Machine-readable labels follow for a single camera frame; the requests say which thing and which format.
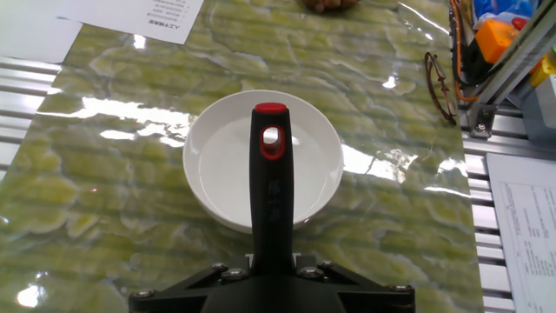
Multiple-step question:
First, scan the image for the brown twisted wire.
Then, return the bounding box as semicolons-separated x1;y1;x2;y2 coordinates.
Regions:
424;51;459;127

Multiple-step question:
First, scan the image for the white bowl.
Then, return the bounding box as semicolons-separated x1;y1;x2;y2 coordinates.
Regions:
182;89;345;235

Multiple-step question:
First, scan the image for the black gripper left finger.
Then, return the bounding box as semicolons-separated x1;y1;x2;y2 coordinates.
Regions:
129;256;251;313

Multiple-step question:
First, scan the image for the thin orange cable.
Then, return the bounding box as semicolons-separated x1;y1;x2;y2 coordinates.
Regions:
449;0;481;103

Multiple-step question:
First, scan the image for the aluminium frame bar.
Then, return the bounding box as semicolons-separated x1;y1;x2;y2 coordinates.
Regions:
467;0;556;131

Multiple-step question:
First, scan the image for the small metal bracket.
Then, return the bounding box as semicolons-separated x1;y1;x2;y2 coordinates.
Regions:
467;103;500;139

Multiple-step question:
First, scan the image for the blue tissue pack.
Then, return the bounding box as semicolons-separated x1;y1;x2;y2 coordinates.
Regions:
472;0;540;22

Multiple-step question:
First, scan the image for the paper with dense printed table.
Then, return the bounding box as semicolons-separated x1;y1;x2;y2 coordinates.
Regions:
485;151;556;313

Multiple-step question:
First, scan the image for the grey metal box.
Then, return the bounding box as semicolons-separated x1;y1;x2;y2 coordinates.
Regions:
520;74;556;145

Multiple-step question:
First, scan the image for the small yellow box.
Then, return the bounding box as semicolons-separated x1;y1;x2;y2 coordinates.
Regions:
528;43;556;89

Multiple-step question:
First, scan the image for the black power cable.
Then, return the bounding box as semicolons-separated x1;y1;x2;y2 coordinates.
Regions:
451;3;492;88

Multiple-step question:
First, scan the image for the paper with short text list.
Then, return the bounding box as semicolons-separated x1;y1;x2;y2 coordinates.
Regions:
56;0;205;45

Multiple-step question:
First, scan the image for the green marble pattern mat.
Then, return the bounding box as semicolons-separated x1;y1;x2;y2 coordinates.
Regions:
0;0;486;313

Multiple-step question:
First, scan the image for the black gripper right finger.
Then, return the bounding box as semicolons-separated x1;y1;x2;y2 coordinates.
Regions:
295;255;416;313

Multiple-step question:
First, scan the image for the black ladle with red tip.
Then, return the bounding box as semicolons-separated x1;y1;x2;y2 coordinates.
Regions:
248;102;296;276

